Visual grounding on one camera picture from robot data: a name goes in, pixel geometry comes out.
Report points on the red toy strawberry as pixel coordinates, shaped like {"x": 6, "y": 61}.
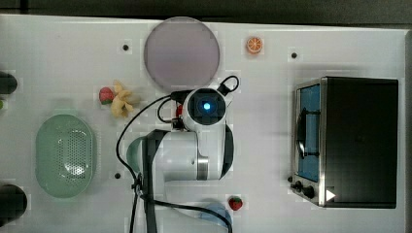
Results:
{"x": 235, "y": 203}

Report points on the grey round plate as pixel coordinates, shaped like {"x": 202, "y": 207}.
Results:
{"x": 181, "y": 53}

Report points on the orange slice toy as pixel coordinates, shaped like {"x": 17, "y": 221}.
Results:
{"x": 254, "y": 45}

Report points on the black cylinder upper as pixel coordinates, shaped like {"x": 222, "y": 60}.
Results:
{"x": 8, "y": 83}

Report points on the red ketchup bottle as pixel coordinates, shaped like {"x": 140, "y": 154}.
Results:
{"x": 179, "y": 111}

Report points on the black cylinder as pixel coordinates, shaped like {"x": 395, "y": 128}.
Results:
{"x": 8, "y": 83}
{"x": 13, "y": 203}

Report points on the black toaster oven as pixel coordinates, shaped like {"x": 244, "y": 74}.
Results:
{"x": 345, "y": 135}

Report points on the green oval strainer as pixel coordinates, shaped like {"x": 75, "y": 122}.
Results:
{"x": 64, "y": 156}

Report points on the green metal pot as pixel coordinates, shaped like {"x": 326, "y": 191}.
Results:
{"x": 134, "y": 155}

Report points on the blue bowl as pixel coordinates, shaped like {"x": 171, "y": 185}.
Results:
{"x": 219, "y": 209}

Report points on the black cylinder lower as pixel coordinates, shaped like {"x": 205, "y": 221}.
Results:
{"x": 13, "y": 203}

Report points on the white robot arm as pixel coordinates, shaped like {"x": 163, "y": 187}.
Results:
{"x": 201, "y": 149}

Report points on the peeled toy banana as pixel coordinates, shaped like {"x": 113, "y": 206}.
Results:
{"x": 124, "y": 100}

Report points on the strawberry beside banana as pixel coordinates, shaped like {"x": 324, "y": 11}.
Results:
{"x": 106, "y": 95}

